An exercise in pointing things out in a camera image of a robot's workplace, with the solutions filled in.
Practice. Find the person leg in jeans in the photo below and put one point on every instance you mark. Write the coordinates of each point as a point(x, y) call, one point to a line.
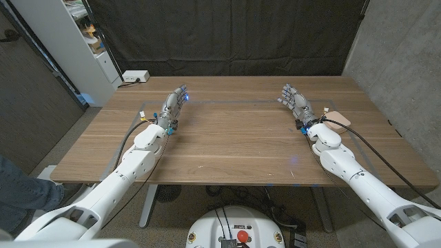
point(24, 193)

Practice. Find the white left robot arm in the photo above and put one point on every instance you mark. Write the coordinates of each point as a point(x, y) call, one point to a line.
point(117, 179)

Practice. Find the black backdrop curtain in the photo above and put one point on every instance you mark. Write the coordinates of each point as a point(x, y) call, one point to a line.
point(224, 34)

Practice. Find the red emergency stop button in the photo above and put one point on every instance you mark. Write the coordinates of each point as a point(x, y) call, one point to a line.
point(243, 236)

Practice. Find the black round floor object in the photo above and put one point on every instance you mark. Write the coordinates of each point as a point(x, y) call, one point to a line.
point(168, 193)

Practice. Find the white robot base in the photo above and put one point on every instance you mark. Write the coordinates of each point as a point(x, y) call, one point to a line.
point(210, 227)

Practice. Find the black backdrop stand pole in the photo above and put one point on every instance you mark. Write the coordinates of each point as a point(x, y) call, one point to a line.
point(103, 41)

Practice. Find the yellow toy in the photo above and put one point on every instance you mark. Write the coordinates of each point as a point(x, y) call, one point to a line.
point(89, 31)

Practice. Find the cardboard box on shelf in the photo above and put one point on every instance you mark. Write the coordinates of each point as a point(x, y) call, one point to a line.
point(97, 45)

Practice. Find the small tan wooden object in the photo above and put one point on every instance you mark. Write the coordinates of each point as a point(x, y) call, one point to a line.
point(339, 116)

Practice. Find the grey table leg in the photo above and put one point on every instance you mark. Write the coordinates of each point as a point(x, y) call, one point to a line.
point(322, 210)
point(148, 206)

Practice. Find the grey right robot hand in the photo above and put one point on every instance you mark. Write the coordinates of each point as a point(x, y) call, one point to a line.
point(300, 103)

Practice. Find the dark shoe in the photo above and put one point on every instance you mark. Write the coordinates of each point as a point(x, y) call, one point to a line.
point(72, 193)

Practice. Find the white power strip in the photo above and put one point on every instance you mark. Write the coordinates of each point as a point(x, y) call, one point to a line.
point(135, 75)

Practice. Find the white shelf cabinet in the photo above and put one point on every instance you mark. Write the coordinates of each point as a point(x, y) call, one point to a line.
point(62, 44)

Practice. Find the white floor platform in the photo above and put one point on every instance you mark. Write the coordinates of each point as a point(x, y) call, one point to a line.
point(46, 174)

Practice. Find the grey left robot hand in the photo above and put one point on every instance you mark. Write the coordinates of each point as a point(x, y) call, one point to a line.
point(170, 106)

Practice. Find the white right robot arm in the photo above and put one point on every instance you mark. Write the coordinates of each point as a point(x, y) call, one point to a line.
point(361, 182)

